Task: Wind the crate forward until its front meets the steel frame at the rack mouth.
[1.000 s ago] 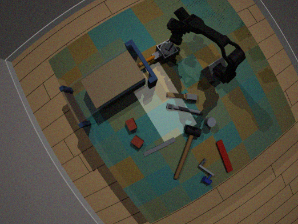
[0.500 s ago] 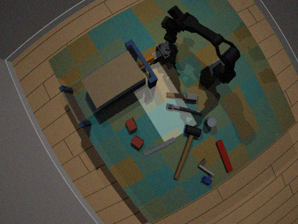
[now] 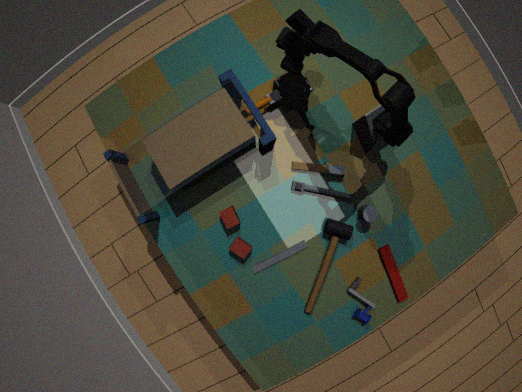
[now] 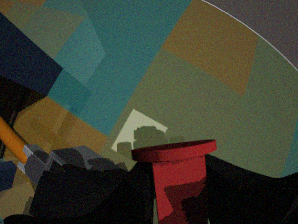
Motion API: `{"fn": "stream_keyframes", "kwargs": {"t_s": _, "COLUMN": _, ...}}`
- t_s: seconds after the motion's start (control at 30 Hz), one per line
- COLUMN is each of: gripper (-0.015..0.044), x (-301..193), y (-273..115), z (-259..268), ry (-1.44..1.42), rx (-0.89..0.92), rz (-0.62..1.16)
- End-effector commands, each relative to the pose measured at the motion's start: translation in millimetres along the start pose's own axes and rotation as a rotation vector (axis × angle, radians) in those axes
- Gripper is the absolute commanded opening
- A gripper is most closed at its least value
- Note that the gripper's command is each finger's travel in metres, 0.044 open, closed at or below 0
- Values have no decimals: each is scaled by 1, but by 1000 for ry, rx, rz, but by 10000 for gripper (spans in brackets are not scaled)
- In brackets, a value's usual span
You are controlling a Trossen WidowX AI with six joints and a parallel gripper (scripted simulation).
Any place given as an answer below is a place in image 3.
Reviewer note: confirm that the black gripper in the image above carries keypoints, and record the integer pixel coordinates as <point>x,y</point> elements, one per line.
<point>292,62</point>

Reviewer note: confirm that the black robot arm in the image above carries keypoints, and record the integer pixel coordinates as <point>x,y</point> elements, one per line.
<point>321,38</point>

